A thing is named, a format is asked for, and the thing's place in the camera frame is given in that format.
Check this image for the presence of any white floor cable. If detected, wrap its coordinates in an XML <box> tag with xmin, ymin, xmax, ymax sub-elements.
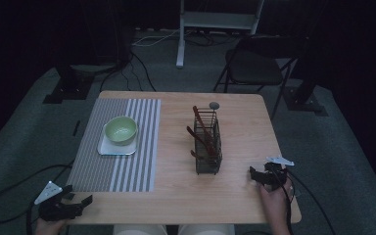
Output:
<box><xmin>131</xmin><ymin>28</ymin><xmax>190</xmax><ymax>47</ymax></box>

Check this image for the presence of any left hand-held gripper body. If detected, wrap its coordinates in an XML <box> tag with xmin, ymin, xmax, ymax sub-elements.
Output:
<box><xmin>33</xmin><ymin>180</ymin><xmax>84</xmax><ymax>222</ymax></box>

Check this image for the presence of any dark wire cutlery holder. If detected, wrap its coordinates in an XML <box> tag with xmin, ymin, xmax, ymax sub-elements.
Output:
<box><xmin>193</xmin><ymin>107</ymin><xmax>223</xmax><ymax>176</ymax></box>

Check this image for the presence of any black folding chair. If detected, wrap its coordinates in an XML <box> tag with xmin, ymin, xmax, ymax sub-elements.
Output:
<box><xmin>212</xmin><ymin>34</ymin><xmax>307</xmax><ymax>120</ymax></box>

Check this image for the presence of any green bowl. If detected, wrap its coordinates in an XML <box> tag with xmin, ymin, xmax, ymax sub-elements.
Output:
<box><xmin>104</xmin><ymin>116</ymin><xmax>139</xmax><ymax>147</ymax></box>

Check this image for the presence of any white metal stand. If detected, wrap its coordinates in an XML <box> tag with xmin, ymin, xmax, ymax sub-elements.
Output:
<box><xmin>175</xmin><ymin>0</ymin><xmax>266</xmax><ymax>69</ymax></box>

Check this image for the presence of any person's right hand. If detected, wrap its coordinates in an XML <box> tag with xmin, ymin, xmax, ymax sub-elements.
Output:
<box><xmin>258</xmin><ymin>177</ymin><xmax>294</xmax><ymax>229</ymax></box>

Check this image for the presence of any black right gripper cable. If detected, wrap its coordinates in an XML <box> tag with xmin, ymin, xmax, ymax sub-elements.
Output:
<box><xmin>275</xmin><ymin>167</ymin><xmax>338</xmax><ymax>235</ymax></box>

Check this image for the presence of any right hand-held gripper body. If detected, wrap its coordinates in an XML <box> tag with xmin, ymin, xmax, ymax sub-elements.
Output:
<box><xmin>261</xmin><ymin>155</ymin><xmax>296</xmax><ymax>192</ymax></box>

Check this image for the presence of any black stand base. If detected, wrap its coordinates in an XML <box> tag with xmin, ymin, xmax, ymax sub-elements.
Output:
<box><xmin>282</xmin><ymin>74</ymin><xmax>329</xmax><ymax>118</ymax></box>
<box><xmin>42</xmin><ymin>64</ymin><xmax>96</xmax><ymax>106</ymax></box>

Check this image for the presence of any black floor cable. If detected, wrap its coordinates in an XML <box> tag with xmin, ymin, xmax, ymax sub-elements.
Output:
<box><xmin>98</xmin><ymin>48</ymin><xmax>158</xmax><ymax>93</ymax></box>

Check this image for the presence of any grey metal spoon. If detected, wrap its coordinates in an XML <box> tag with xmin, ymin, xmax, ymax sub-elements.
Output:
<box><xmin>209</xmin><ymin>101</ymin><xmax>221</xmax><ymax>131</ymax></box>

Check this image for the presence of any grey striped placemat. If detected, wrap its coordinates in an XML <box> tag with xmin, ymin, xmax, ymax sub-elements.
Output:
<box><xmin>66</xmin><ymin>97</ymin><xmax>163</xmax><ymax>193</ymax></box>

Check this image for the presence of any white square plate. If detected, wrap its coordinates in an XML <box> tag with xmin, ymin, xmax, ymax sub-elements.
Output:
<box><xmin>96</xmin><ymin>122</ymin><xmax>140</xmax><ymax>157</ymax></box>

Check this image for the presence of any short brown wooden utensil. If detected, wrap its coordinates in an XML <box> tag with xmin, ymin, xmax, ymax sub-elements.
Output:
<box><xmin>190</xmin><ymin>149</ymin><xmax>206</xmax><ymax>161</ymax></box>

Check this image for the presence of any long brown wooden utensil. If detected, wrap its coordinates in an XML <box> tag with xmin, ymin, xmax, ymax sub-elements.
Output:
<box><xmin>192</xmin><ymin>105</ymin><xmax>217</xmax><ymax>157</ymax></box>

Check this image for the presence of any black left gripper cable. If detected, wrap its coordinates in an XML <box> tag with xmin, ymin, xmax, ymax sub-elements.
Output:
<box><xmin>0</xmin><ymin>160</ymin><xmax>76</xmax><ymax>235</ymax></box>

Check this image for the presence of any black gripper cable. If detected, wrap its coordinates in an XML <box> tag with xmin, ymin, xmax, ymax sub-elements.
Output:
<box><xmin>0</xmin><ymin>160</ymin><xmax>76</xmax><ymax>235</ymax></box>
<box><xmin>275</xmin><ymin>167</ymin><xmax>338</xmax><ymax>235</ymax></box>

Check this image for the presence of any person's left hand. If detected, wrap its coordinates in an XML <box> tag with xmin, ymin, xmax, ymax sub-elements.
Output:
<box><xmin>34</xmin><ymin>217</ymin><xmax>69</xmax><ymax>235</ymax></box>

